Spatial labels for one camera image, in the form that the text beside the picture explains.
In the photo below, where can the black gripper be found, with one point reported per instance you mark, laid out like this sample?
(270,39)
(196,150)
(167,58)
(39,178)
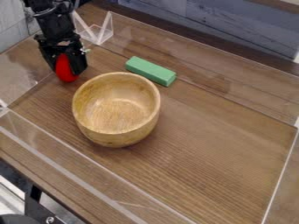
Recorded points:
(57,37)

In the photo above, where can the red plush fruit green stem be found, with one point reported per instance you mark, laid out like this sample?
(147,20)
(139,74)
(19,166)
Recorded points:
(63,69)

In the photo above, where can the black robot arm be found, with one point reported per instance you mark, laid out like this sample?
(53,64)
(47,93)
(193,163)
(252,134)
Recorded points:
(59,41)

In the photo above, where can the clear acrylic stand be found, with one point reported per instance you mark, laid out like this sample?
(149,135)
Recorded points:
(93,33)

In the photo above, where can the green rectangular block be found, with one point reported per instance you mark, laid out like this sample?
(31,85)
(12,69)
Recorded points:
(153,72)

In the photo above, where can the wooden bowl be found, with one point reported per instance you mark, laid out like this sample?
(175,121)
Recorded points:
(115,108)

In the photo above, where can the clear acrylic tray wall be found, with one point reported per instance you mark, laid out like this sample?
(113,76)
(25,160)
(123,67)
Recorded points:
(96,194)

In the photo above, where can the black table leg frame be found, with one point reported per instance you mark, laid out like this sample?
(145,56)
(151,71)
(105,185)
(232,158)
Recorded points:
(35,210)

